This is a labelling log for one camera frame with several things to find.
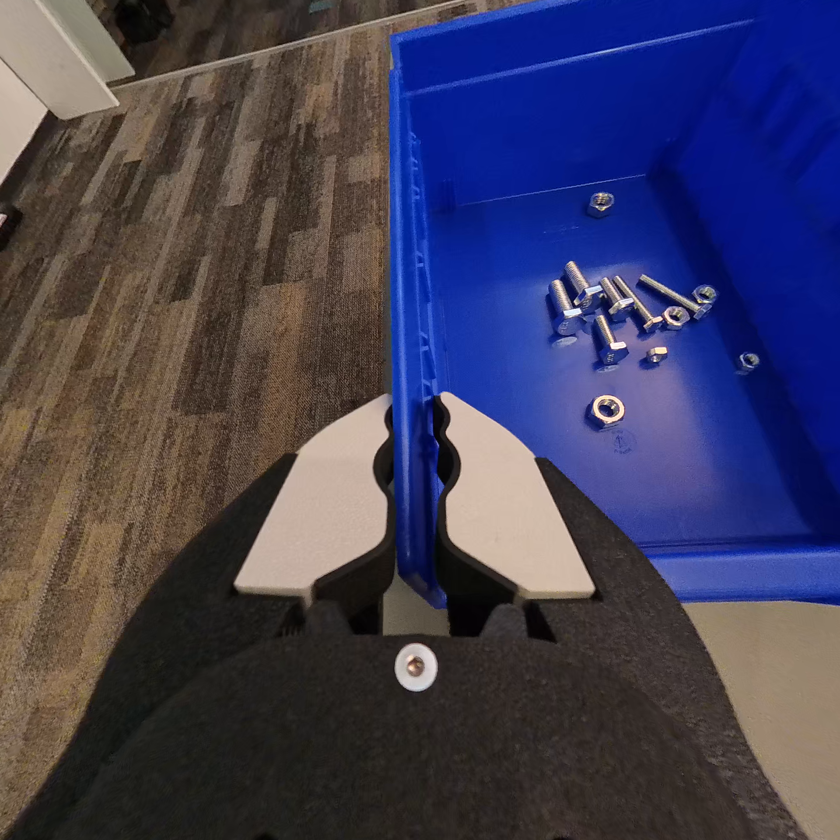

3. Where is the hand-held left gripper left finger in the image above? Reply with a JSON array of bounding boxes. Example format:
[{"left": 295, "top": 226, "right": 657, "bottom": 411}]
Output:
[{"left": 233, "top": 392, "right": 398, "bottom": 636}]

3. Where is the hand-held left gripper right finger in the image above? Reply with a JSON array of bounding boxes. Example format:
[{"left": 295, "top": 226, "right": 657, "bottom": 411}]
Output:
[{"left": 433, "top": 392, "right": 598, "bottom": 636}]

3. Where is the group of small steel nuts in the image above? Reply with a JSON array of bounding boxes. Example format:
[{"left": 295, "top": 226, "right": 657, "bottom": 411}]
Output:
[{"left": 586, "top": 190, "right": 762, "bottom": 375}]

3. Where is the blue plastic bin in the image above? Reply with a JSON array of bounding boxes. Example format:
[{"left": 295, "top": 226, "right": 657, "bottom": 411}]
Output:
[{"left": 387, "top": 0, "right": 840, "bottom": 608}]

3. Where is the white cabinet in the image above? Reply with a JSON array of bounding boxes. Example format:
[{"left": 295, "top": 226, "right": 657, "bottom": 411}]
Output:
[{"left": 0, "top": 0, "right": 137, "bottom": 189}]

